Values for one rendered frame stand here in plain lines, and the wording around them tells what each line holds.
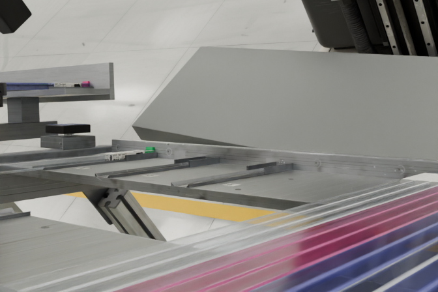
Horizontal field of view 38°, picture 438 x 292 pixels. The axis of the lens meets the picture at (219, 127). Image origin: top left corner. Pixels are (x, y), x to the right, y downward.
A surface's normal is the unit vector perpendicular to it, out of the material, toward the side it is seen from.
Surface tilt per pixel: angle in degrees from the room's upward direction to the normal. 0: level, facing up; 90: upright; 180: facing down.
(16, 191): 90
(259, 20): 0
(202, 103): 0
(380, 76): 0
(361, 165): 47
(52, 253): 43
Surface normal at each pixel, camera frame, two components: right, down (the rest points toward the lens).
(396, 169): -0.61, 0.04
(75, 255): 0.00, -1.00
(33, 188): 0.79, 0.04
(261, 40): -0.41, -0.71
